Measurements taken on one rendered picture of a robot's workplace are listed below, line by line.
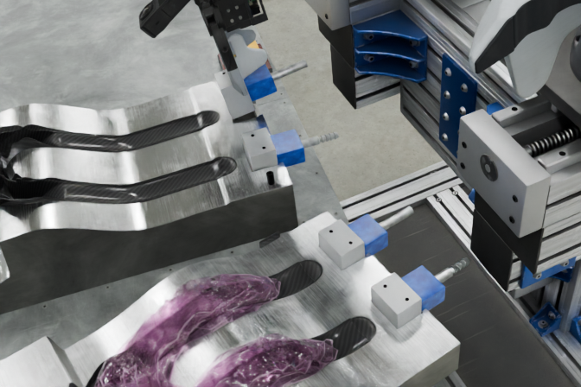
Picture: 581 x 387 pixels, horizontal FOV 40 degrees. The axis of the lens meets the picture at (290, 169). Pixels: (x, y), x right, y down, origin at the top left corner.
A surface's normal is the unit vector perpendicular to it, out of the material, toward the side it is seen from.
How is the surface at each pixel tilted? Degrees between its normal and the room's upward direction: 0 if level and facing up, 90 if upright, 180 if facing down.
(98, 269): 90
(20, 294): 90
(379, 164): 0
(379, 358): 0
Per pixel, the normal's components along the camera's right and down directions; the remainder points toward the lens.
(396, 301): -0.10, -0.71
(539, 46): 0.60, 0.47
